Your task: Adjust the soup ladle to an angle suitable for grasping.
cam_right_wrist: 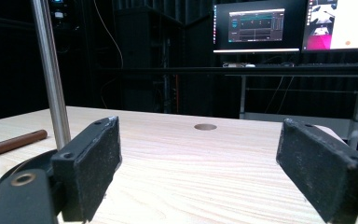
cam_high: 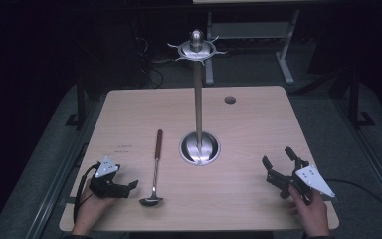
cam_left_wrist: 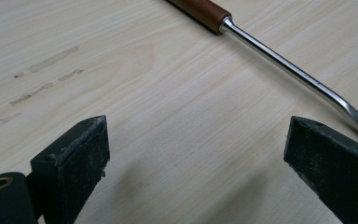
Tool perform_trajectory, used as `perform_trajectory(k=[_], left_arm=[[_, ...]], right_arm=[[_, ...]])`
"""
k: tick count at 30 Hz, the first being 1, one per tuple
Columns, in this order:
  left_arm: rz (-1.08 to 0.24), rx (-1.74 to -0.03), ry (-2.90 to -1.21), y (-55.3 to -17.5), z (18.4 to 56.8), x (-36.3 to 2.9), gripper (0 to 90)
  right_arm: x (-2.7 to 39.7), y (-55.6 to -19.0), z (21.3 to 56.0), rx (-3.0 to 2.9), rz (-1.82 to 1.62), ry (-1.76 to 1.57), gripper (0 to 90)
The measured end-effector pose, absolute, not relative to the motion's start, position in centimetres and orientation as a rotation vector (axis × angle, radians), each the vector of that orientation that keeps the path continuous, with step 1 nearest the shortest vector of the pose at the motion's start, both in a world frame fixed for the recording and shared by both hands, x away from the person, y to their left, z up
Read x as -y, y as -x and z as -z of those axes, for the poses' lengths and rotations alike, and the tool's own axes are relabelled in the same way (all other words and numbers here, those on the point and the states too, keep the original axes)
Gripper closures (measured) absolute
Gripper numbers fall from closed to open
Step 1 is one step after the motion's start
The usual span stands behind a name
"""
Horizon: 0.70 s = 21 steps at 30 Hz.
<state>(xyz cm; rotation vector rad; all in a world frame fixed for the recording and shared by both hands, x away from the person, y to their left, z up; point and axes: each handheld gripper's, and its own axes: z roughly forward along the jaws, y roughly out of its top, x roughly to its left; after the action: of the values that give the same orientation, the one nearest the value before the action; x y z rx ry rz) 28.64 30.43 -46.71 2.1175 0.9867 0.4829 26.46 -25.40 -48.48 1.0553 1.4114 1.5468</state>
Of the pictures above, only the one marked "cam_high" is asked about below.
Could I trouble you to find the black floor cables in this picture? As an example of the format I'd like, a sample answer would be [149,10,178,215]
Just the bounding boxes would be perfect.
[132,35,177,90]

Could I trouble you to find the metal floor rail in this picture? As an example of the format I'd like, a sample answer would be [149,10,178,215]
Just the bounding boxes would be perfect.
[334,99,382,217]
[26,142,90,239]

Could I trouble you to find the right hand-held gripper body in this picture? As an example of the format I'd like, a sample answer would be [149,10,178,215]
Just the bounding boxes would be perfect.
[266,159,336,201]

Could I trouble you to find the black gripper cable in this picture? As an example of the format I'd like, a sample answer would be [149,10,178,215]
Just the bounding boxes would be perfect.
[73,161,101,224]
[324,178,382,223]

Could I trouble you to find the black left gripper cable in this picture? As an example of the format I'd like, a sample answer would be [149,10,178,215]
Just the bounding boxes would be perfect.
[73,161,101,224]

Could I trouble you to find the black metal stand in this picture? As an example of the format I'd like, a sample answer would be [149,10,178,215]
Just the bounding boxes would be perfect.
[346,66,376,129]
[65,82,88,131]

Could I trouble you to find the person's right hand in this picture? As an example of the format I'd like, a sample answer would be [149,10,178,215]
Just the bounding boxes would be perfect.
[286,184,331,238]

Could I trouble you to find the metal utensil rack stand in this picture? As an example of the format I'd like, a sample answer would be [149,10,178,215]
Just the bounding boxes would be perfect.
[167,29,228,167]

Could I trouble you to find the metal ladle with wooden handle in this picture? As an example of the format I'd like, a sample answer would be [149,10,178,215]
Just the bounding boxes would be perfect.
[138,128,164,208]

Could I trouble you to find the white desk frame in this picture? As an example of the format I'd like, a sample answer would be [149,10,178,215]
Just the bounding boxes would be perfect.
[204,9,301,86]

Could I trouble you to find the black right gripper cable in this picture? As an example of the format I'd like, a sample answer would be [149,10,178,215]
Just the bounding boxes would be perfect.
[324,178,382,223]

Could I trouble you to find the person's left hand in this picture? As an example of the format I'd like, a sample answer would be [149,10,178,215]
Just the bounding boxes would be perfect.
[71,178,114,236]

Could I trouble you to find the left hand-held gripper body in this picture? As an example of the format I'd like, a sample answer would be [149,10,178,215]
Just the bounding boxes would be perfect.
[88,155,131,200]

